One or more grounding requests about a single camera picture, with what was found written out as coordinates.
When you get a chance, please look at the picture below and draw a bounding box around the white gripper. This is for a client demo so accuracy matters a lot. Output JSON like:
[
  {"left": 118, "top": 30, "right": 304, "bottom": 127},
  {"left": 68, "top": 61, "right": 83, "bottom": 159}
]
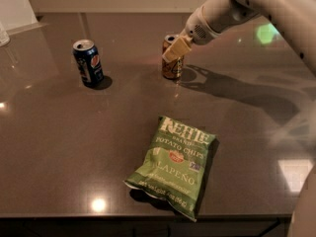
[{"left": 162, "top": 7, "right": 219, "bottom": 63}]

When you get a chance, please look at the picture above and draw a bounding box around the orange soda can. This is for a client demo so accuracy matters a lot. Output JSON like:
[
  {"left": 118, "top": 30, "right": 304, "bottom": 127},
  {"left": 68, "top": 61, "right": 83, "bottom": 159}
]
[{"left": 162, "top": 35, "right": 184, "bottom": 80}]

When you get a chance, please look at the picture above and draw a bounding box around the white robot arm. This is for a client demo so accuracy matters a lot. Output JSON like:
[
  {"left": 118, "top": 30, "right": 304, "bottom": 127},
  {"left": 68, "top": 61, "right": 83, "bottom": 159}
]
[{"left": 181, "top": 0, "right": 316, "bottom": 237}]

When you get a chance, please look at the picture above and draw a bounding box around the blue Pepsi can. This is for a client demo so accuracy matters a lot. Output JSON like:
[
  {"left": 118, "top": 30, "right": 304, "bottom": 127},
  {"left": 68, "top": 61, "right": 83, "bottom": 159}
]
[{"left": 73, "top": 39, "right": 104, "bottom": 88}]

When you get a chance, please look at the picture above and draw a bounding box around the green jalapeno chip bag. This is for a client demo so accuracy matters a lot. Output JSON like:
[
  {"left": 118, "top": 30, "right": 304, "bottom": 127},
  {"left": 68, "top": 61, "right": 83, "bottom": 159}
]
[{"left": 124, "top": 116, "right": 215, "bottom": 221}]

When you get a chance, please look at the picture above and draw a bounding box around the clear plastic bottle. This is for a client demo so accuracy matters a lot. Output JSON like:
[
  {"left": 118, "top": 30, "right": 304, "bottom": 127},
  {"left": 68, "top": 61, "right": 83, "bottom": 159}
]
[{"left": 0, "top": 22, "right": 10, "bottom": 46}]

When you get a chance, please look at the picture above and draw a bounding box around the white wall panel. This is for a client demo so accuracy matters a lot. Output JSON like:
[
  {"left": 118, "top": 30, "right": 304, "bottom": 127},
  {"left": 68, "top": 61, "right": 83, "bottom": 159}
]
[{"left": 0, "top": 0, "right": 47, "bottom": 36}]

